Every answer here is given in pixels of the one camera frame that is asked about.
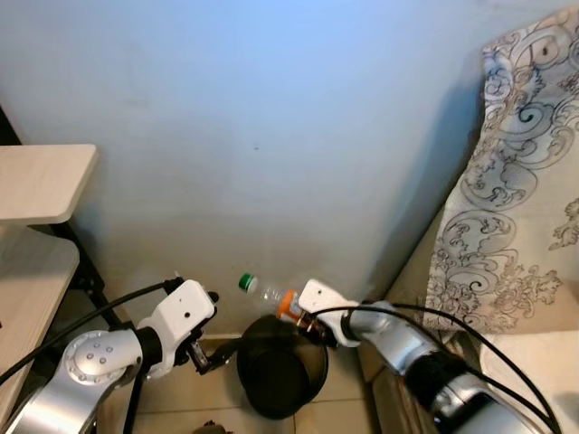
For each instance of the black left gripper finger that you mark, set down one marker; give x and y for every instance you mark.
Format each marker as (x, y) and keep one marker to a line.
(221, 354)
(213, 296)

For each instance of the clear bottle with green cap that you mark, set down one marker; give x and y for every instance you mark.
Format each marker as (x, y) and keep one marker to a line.
(270, 292)

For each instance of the black round trash bin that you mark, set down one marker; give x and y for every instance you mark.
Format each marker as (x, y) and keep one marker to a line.
(276, 380)

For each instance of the light wood desk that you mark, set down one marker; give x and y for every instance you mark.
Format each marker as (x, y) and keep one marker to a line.
(36, 181)

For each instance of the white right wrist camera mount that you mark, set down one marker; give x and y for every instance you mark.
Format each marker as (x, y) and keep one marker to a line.
(321, 298)

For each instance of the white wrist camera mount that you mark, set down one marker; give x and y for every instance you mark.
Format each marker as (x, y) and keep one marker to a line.
(321, 298)
(181, 312)

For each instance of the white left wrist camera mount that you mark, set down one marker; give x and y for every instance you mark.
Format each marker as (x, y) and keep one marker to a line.
(181, 312)

